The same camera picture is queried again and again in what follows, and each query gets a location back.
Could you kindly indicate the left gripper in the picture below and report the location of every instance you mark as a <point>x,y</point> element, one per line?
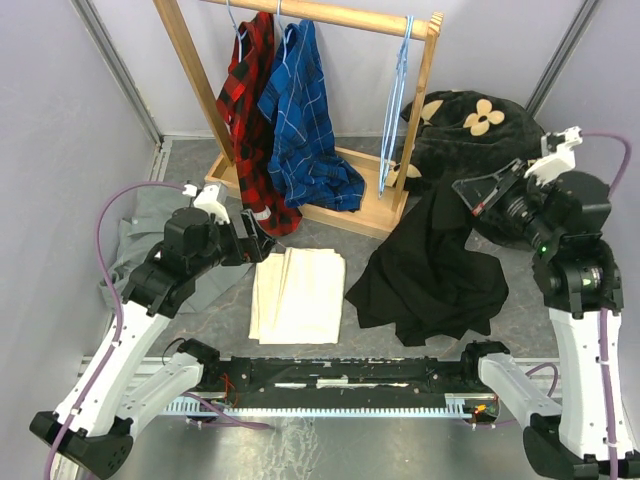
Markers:
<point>260,243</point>

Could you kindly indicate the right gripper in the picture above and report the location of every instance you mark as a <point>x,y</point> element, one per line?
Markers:
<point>479,193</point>

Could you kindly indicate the wooden clothes rack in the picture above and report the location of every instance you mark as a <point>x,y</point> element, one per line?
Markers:
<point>377,217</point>

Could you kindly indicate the black shirt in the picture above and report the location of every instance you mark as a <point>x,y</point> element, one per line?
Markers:
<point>424,281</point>

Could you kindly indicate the light blue hangers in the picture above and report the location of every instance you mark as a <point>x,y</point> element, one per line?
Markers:
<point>393,108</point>

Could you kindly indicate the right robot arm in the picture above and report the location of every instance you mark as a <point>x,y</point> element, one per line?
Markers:
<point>584,435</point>

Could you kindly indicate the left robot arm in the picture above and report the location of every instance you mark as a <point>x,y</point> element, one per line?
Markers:
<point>96,424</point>

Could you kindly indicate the blue plaid shirt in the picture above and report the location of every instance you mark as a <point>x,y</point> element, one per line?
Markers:
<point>305,167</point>

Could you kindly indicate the grey shirt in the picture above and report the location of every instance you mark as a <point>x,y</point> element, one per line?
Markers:
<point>144,229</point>

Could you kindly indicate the red plaid shirt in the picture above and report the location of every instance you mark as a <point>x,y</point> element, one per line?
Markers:
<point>251,135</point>

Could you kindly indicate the blue hanger under red shirt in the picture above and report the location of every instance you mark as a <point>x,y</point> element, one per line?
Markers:
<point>239,35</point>

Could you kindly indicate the cream folded cloth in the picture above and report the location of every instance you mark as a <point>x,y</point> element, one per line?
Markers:
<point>297,297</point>

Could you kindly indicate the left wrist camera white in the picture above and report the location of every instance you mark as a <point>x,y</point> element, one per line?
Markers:
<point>211,199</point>

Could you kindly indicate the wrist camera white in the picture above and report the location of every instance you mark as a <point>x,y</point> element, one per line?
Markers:
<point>557,149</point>
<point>211,199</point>

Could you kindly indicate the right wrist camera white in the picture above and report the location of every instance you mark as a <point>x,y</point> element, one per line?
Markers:
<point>557,149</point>

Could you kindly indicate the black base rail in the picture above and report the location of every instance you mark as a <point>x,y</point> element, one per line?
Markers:
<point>287,383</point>

